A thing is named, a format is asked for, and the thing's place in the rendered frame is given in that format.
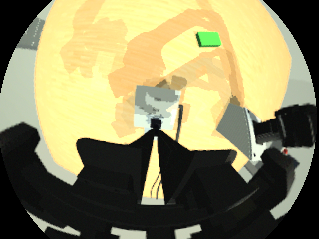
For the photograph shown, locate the small green flat block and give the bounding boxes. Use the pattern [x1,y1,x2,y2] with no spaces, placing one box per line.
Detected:
[195,31,222,48]

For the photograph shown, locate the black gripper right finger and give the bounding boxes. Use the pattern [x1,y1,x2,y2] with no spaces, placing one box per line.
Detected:
[157,130,236,204]

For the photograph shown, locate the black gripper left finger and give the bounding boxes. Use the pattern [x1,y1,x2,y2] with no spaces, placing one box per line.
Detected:
[76,129,156,204]

